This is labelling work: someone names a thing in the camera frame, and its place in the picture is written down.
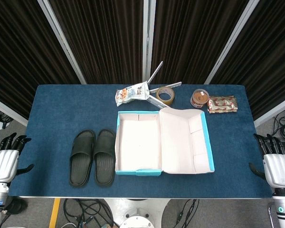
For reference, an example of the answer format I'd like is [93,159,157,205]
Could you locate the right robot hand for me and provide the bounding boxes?
[248,133,285,189]

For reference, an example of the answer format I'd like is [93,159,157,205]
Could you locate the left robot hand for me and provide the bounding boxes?
[0,133,35,183]

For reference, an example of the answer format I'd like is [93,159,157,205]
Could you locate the black rubber slipper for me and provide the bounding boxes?
[94,129,116,188]
[69,130,96,189]

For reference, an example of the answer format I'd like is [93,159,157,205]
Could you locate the light blue shoe box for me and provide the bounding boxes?
[114,107,216,177]

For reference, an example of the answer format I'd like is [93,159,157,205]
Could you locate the yellow floor tape strip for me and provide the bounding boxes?
[48,198,61,228]

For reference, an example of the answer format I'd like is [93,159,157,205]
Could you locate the blue felt table cover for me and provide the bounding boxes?
[8,84,273,199]

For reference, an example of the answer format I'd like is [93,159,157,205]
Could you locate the red and gold snack packet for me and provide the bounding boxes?
[207,95,238,114]

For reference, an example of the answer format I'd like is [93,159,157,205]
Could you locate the dark brown curtain panel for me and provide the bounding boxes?
[0,0,83,119]
[49,0,144,84]
[210,0,285,119]
[152,0,249,84]

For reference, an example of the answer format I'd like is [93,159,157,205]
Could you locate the brown packing tape roll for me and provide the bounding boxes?
[156,86,175,105]

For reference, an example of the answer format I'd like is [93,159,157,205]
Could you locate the silver slotted metal bar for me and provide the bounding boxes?
[146,61,163,84]
[149,81,182,94]
[148,94,169,109]

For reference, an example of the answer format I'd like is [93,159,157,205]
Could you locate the white snack bag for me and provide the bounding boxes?
[115,81,150,107]

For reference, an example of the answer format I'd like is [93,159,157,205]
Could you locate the black cables with white plug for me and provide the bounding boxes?
[0,106,14,130]

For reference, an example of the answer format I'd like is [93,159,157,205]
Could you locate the black metal chair frame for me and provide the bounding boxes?
[267,205,276,228]

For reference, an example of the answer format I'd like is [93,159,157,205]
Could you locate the white partition frame post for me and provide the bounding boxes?
[37,0,87,84]
[0,95,29,126]
[142,0,156,84]
[204,0,261,85]
[253,94,285,128]

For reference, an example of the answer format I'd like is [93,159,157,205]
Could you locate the black floor cable bundle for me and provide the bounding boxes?
[63,198,114,228]

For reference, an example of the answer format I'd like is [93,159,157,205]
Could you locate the black cable with inline switch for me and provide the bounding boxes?
[175,199,200,228]

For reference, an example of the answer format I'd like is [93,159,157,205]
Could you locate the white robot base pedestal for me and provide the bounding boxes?
[104,198,171,228]

